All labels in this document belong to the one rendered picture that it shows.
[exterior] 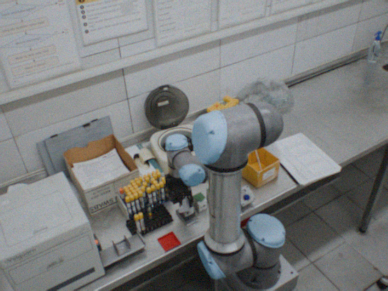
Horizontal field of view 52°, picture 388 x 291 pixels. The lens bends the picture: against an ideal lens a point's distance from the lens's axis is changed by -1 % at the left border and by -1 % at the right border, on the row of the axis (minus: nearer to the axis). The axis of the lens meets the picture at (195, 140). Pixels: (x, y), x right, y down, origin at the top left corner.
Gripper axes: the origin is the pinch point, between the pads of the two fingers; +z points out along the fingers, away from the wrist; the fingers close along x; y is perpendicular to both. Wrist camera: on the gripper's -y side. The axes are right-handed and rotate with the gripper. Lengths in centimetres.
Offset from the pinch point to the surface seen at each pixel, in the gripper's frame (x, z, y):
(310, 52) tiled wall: -56, -10, -120
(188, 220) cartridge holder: 3.1, 4.7, 1.3
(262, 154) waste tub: -8.0, -0.1, -45.1
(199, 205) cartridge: 1.3, 1.5, -5.4
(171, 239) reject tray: 6.6, 5.9, 11.1
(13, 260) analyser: 7, -21, 62
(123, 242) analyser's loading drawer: 0.6, 2.1, 27.7
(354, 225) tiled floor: 2, 94, -125
